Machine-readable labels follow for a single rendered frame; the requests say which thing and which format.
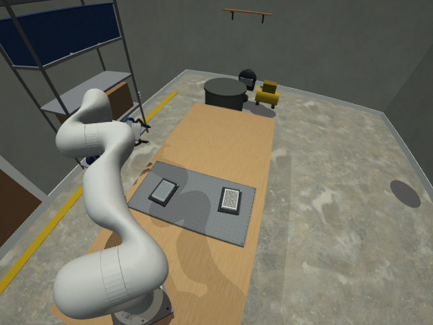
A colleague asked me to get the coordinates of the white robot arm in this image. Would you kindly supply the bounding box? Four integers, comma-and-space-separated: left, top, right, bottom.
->
53, 89, 168, 325

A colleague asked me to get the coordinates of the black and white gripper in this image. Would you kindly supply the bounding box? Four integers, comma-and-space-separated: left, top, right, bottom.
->
132, 118, 151, 146

